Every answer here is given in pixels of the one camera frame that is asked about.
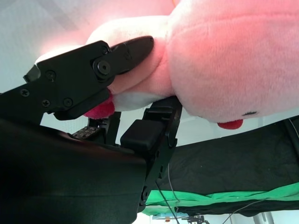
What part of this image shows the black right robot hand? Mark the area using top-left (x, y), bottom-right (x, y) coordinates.
top-left (0, 35), bottom-right (183, 224)

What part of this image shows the pink plush doll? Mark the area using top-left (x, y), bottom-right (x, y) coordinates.
top-left (38, 0), bottom-right (299, 130)

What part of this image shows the grey metal pole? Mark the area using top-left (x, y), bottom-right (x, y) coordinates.
top-left (253, 209), bottom-right (273, 224)

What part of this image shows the black backdrop cloth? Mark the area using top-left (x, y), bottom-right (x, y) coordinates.
top-left (144, 118), bottom-right (299, 217)

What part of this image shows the thin grey hanging cable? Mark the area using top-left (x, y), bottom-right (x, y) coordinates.
top-left (167, 163), bottom-right (180, 203)

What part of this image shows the green cloth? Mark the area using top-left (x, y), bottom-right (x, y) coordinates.
top-left (142, 181), bottom-right (299, 217)

